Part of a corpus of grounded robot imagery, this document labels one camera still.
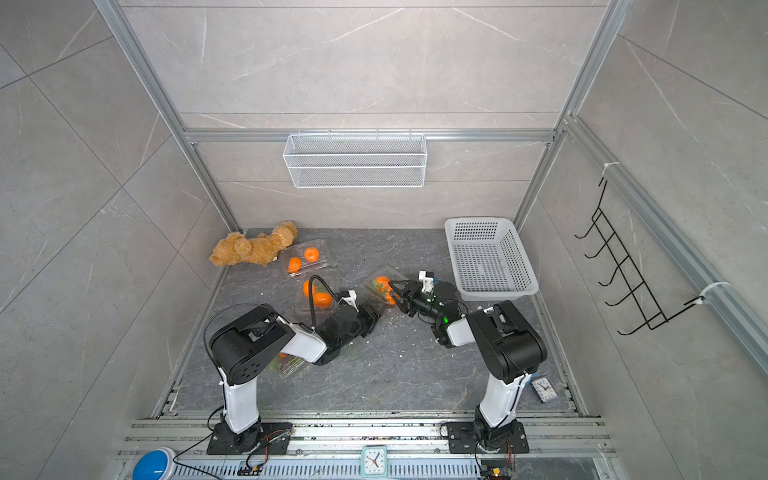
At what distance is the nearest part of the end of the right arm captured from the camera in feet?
2.41

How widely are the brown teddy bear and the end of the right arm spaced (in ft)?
1.42

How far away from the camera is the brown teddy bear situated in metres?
1.01
